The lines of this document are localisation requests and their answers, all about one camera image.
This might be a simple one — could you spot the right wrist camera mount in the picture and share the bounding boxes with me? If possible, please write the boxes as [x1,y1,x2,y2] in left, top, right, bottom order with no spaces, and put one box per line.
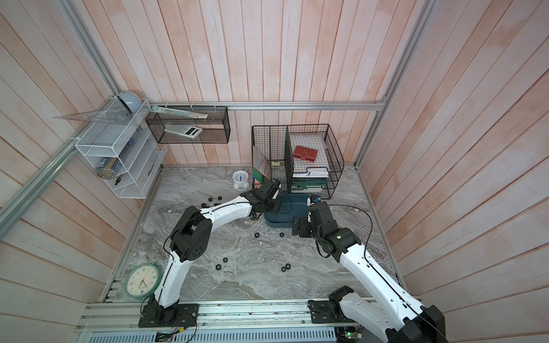
[308,195,321,205]

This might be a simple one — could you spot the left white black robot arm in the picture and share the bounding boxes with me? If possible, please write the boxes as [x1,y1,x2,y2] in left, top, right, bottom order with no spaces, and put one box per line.
[138,180,280,328]

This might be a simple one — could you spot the grey computer mouse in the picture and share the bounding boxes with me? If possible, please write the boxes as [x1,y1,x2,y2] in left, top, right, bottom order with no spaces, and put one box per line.
[117,91,142,114]

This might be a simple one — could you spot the small white alarm clock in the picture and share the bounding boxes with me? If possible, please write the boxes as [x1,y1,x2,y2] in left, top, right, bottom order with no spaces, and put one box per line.
[232,170,250,192]

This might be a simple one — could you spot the white calculator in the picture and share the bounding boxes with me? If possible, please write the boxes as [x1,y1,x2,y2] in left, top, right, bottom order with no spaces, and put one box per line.
[164,124,203,139]

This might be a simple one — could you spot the white wire wall shelf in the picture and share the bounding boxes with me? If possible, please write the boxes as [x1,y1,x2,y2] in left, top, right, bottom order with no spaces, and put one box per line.
[76,98,167,200]

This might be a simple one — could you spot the black wire desk organizer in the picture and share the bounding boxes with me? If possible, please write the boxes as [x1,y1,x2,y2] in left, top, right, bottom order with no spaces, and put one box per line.
[251,124,344,200]

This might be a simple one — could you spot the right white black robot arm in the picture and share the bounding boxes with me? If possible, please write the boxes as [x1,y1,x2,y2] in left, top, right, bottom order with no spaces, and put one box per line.
[297,196,447,342]

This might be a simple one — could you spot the dark teal storage box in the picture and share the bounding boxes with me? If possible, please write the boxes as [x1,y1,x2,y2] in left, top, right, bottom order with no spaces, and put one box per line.
[264,193,311,229]

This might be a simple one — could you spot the white tray in organizer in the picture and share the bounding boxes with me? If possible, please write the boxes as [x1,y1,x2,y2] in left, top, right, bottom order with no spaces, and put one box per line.
[293,167,330,178]

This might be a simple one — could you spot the black wire wall basket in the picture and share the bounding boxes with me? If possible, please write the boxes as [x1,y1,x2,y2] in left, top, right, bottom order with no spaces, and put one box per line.
[146,105,231,144]

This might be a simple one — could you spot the green round wall clock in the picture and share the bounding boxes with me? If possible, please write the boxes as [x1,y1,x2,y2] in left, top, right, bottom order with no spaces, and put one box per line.
[124,263,162,300]

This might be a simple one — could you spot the clear plastic ruler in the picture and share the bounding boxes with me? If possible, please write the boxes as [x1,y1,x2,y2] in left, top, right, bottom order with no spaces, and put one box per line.
[150,105,208,119]

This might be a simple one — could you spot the red wallet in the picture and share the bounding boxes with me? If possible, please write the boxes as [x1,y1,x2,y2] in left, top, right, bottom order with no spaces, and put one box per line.
[293,146,318,162]

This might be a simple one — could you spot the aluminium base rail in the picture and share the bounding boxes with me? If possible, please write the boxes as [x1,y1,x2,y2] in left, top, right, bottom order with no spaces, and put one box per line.
[76,299,352,332]

